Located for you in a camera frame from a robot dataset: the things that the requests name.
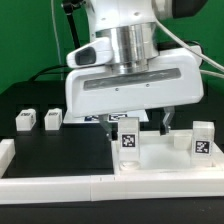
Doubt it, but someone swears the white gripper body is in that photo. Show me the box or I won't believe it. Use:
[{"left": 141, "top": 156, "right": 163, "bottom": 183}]
[{"left": 65, "top": 48, "right": 204, "bottom": 118}]

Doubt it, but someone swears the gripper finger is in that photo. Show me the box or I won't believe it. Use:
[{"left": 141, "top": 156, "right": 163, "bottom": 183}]
[
  {"left": 99, "top": 114, "right": 117, "bottom": 141},
  {"left": 160, "top": 107, "right": 175, "bottom": 135}
]

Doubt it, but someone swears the white square tabletop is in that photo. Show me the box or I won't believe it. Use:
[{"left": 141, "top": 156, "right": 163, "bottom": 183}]
[{"left": 111, "top": 130, "right": 224, "bottom": 177}]

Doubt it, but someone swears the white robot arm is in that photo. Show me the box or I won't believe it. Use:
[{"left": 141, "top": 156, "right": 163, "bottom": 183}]
[{"left": 64, "top": 0, "right": 208, "bottom": 134}]

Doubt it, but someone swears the white U-shaped obstacle fence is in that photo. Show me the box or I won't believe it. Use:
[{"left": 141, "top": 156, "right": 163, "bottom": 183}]
[{"left": 0, "top": 140, "right": 224, "bottom": 205}]

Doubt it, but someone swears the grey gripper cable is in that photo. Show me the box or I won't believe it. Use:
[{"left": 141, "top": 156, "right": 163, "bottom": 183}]
[{"left": 155, "top": 19, "right": 224, "bottom": 80}]

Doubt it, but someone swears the white AprilTag base plate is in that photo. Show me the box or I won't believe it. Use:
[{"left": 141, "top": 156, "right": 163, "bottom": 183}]
[{"left": 63, "top": 110, "right": 149, "bottom": 124}]

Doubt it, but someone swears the black cable at base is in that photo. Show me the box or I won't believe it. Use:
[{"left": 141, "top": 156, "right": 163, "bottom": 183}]
[{"left": 27, "top": 63, "right": 73, "bottom": 83}]

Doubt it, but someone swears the grey hanging cable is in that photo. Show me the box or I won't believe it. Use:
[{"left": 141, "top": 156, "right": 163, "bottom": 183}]
[{"left": 50, "top": 0, "right": 64, "bottom": 81}]

